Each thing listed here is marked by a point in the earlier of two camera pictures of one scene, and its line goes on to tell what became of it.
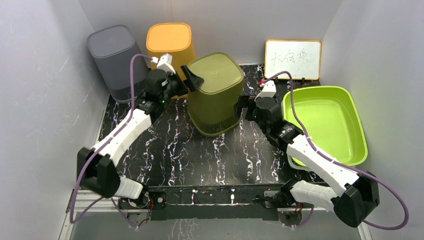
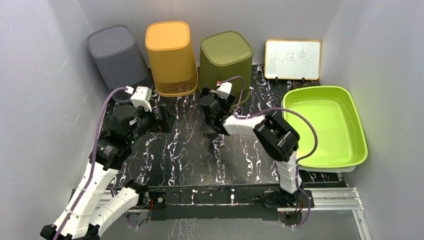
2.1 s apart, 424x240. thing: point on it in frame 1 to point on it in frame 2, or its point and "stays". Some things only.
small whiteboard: (301, 58) stays
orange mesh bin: (173, 38) stays
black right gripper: (244, 101) to (226, 103)
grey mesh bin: (112, 49) stays
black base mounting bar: (233, 203) stays
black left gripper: (192, 83) to (165, 124)
